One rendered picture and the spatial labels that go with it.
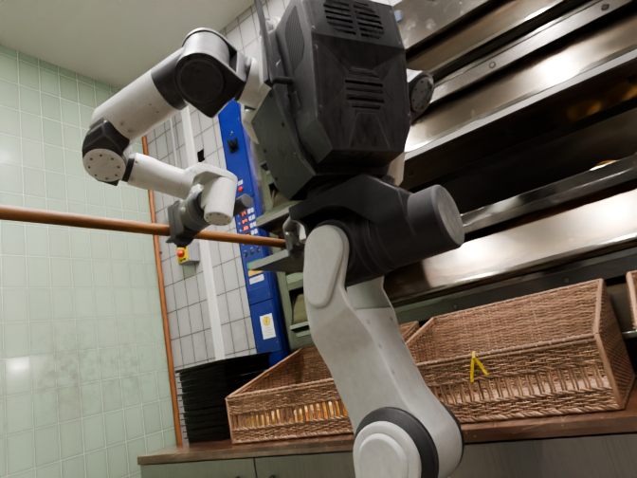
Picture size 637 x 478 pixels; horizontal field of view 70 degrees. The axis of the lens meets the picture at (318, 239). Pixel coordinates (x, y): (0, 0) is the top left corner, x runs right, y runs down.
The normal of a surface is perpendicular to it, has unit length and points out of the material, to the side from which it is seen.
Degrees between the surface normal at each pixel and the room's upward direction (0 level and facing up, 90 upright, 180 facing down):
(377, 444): 90
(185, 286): 90
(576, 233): 70
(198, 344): 90
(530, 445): 90
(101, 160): 149
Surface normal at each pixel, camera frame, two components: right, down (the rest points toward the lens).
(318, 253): -0.59, -0.09
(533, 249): -0.62, -0.40
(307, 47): -0.87, 0.06
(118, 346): 0.79, -0.30
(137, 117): 0.16, 0.69
